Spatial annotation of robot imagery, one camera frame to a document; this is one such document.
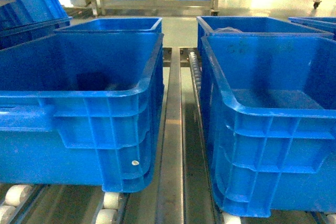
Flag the steel roller shelf rack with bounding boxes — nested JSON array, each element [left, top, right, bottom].
[[1, 48, 335, 223]]

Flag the blue crate left rear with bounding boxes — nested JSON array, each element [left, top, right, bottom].
[[53, 17, 164, 44]]

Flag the blue crate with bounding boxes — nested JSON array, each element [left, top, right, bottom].
[[1, 32, 164, 193], [1, 0, 71, 49], [196, 16, 334, 52], [200, 35, 335, 217], [53, 17, 164, 44]]

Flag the blue crate left front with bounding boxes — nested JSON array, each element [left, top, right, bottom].
[[1, 32, 164, 193]]

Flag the blue crate right rear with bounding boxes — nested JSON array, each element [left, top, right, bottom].
[[196, 16, 334, 52]]

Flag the blue crate right front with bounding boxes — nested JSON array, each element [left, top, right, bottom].
[[200, 35, 335, 217]]

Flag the blue crate far left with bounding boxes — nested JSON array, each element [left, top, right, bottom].
[[1, 0, 71, 49]]

